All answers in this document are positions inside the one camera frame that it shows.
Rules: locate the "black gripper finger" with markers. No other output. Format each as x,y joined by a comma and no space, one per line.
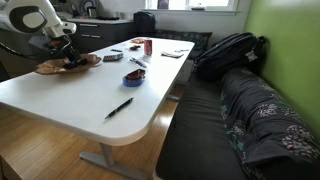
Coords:
79,56
72,59

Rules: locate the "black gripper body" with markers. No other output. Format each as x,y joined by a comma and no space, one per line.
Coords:
63,44

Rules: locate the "black sunglasses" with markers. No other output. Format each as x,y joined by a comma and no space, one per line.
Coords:
70,66

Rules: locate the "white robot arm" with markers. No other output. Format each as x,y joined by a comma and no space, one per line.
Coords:
46,10

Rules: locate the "brown wooden bowl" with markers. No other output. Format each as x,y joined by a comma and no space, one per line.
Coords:
50,68

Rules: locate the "dark floral corner pillow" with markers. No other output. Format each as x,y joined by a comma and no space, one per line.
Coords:
196,40

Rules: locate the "dark grey drawer cabinet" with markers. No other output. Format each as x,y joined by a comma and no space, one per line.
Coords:
100,33

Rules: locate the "flat black strip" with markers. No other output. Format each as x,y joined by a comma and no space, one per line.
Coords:
116,50

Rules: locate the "steel kettle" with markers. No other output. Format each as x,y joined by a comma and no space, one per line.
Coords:
91,12

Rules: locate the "round white plate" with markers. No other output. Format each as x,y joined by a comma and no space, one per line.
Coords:
87,4

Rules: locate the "grey dishwasher front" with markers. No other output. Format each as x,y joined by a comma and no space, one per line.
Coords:
16,66

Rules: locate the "dark snack wrapper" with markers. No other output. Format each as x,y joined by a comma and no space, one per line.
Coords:
135,47

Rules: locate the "black marker pen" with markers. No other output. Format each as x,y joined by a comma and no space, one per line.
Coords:
138,62

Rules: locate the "red stapler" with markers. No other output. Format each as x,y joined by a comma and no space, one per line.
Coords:
135,74

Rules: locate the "orange snack packet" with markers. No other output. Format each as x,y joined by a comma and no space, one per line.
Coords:
137,40

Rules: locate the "black ballpoint pen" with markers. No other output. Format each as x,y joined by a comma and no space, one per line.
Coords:
119,108

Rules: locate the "red soda can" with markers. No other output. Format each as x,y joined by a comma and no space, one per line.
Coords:
148,47

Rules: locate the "dark blue bag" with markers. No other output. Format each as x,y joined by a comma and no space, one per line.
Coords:
144,23

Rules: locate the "small paper booklet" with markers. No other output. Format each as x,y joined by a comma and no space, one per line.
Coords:
171,54

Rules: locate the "grey table leg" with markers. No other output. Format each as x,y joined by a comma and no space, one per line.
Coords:
108,158
173,97

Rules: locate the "small white packet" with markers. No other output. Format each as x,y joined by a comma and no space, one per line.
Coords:
182,50

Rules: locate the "small object on sill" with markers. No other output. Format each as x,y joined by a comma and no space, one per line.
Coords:
197,8

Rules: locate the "black sofa seat cushion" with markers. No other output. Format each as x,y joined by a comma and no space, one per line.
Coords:
196,133

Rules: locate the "black backpack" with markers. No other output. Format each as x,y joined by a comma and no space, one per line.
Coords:
226,55

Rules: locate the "long floral back cushion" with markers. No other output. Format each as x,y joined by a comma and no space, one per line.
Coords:
266,123

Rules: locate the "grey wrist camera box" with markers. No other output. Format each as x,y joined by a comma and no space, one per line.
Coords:
39,42

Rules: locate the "white window frame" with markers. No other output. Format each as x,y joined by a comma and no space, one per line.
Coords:
193,10

